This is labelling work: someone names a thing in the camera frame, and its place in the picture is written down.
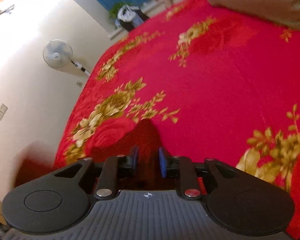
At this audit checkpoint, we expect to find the dark red knit sweater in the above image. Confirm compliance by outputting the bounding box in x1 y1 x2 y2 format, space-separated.
13 119 175 190

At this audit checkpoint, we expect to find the black chair with clothes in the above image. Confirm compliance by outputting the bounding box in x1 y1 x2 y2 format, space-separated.
117 4 149 32

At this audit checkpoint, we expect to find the red floral bed blanket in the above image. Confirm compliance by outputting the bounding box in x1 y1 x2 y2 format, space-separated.
54 0 300 239

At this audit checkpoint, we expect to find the white standing fan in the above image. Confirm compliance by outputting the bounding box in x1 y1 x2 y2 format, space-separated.
43 40 91 76

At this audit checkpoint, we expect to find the green potted plant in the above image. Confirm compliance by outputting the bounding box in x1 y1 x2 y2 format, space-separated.
108 2 130 19

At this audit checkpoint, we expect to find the white wall socket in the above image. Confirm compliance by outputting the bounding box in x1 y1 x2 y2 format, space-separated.
0 103 8 121

